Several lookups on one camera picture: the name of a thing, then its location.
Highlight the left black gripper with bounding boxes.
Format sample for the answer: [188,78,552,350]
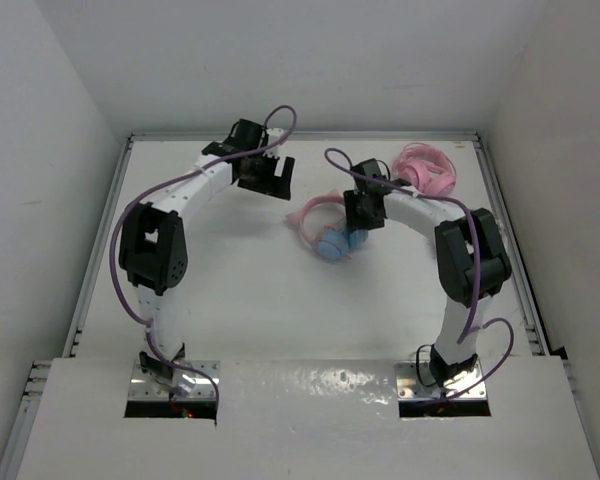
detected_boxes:
[238,149,291,200]

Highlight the blue pink cat-ear headphones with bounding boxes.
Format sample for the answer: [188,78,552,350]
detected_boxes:
[285,189,369,262]

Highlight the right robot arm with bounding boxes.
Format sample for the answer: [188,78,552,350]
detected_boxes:
[344,159,512,386]

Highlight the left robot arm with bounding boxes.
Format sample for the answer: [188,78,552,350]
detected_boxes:
[112,119,295,383]

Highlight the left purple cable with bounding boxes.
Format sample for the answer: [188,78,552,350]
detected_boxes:
[108,104,298,414]

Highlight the purple cable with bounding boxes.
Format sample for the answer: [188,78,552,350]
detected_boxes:
[108,104,298,414]
[323,147,515,401]

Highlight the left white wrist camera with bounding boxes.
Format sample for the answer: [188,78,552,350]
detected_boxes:
[264,128,286,156]

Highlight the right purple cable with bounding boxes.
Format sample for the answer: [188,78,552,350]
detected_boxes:
[323,147,515,401]

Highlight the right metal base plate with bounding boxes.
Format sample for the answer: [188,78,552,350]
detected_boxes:
[394,359,488,402]

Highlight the metal base plate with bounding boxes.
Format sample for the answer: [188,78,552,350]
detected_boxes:
[127,361,220,402]
[394,359,488,402]

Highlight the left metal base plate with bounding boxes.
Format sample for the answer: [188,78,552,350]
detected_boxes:
[127,361,220,402]

